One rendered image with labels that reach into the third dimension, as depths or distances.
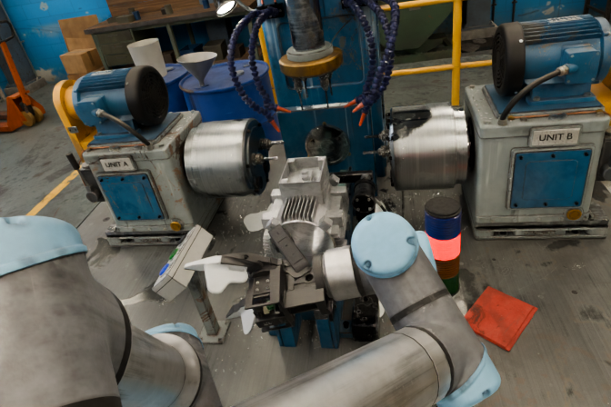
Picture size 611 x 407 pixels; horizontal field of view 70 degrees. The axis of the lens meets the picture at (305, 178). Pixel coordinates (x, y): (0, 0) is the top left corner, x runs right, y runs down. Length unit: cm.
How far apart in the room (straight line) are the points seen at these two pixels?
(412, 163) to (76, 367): 103
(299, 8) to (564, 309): 97
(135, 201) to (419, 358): 116
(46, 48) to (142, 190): 674
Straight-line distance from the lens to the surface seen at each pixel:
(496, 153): 121
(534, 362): 110
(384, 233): 50
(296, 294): 63
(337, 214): 100
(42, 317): 29
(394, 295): 51
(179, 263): 99
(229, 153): 129
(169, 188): 140
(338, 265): 62
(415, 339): 46
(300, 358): 109
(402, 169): 121
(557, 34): 122
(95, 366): 30
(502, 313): 116
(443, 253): 80
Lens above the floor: 167
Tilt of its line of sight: 31 degrees down
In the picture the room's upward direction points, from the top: 10 degrees counter-clockwise
